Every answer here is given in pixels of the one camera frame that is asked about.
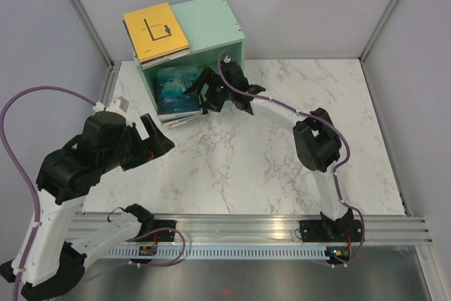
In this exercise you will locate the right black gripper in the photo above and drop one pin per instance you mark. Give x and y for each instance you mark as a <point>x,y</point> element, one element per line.
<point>211,78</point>

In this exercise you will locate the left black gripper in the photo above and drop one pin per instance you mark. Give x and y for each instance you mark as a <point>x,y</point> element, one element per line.
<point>148,148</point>

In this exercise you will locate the black file folder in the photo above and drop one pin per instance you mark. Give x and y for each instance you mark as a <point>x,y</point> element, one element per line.
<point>181,123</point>

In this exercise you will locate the blue ocean cover book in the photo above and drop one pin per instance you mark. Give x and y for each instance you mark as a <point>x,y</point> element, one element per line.
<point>171,84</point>

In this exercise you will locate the yellow book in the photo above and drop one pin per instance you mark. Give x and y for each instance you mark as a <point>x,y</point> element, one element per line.
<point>158,14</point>

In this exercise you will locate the grey green notebook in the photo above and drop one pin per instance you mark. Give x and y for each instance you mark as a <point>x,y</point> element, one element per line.
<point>177,119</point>

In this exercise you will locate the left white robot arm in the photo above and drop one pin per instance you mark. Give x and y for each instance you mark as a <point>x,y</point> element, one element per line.
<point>52,265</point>

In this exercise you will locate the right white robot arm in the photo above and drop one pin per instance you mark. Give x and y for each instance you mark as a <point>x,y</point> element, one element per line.
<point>317,141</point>

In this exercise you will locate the mint green open cabinet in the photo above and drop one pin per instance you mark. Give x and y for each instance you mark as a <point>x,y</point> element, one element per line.
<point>210,27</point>

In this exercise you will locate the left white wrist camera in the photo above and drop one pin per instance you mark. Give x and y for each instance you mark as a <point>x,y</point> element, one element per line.
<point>118,106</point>

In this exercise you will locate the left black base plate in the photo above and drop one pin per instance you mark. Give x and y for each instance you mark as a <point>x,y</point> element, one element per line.
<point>165,231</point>

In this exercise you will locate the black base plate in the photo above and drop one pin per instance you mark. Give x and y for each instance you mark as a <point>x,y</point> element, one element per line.
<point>317,232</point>
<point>165,231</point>

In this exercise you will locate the aluminium rail beam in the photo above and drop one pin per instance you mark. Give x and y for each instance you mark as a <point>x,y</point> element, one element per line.
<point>280,229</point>

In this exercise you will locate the white slotted cable duct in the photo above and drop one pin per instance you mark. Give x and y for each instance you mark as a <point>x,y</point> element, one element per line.
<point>245,252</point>

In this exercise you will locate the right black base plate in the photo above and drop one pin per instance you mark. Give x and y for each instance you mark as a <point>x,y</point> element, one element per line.
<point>317,232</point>

